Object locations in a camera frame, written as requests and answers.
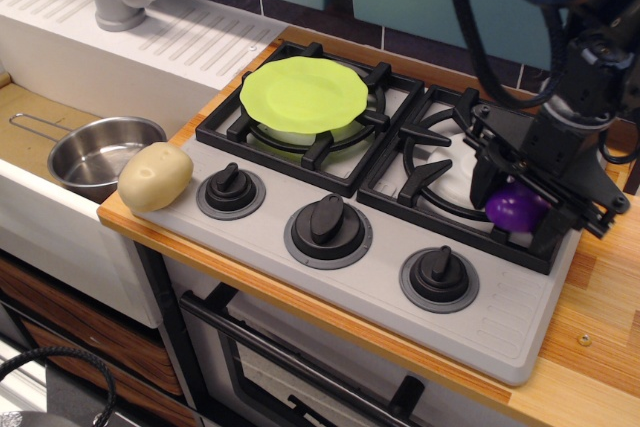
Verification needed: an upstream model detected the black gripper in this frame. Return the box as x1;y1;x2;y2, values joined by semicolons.
466;104;630;255

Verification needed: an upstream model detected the purple toy eggplant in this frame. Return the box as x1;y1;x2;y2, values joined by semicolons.
485;181;550;233

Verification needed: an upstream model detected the beige toy potato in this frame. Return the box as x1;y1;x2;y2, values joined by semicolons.
117;142;194;212

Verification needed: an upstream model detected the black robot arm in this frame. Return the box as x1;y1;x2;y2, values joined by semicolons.
452;0;639;258

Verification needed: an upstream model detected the lime green plate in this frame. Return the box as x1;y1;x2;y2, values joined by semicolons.
240;56;369;134

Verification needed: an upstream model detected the small steel pot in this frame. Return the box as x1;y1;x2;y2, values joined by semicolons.
9;113;167;204

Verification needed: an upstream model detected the white toy sink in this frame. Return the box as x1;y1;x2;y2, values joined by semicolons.
1;0;284;328

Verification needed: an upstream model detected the right black burner grate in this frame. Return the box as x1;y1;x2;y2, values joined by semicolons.
358;87;564;274

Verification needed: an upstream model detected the right white burner cap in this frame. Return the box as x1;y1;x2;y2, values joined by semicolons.
428;119;477;210

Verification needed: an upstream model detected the right black stove knob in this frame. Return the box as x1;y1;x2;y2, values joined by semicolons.
399;246;480;314

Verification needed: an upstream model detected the black stove knob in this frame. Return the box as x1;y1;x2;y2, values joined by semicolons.
399;246;480;314
284;194;373;270
196;162;266;221

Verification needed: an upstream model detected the grey toy stove top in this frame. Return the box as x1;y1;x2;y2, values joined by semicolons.
130;85;608;388

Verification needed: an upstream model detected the middle black stove knob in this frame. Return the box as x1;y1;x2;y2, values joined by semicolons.
284;194;373;270

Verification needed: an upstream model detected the left black stove knob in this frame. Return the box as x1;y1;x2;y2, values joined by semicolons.
196;162;266;221

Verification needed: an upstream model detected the toy oven door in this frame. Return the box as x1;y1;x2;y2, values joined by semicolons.
166;260;514;426

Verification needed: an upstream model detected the lower wooden drawer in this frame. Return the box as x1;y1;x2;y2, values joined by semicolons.
23;320;198;426

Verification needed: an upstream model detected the wooden drawer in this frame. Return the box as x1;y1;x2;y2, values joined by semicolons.
23;320;198;426
1;253;171;376

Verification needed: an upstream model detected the upper wooden drawer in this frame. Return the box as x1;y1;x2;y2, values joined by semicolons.
1;253;171;376

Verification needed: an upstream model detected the black oven door handle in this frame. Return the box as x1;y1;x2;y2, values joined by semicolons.
179;291;424;426

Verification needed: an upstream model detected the black braided cable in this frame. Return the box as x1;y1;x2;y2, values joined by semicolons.
0;345;117;427

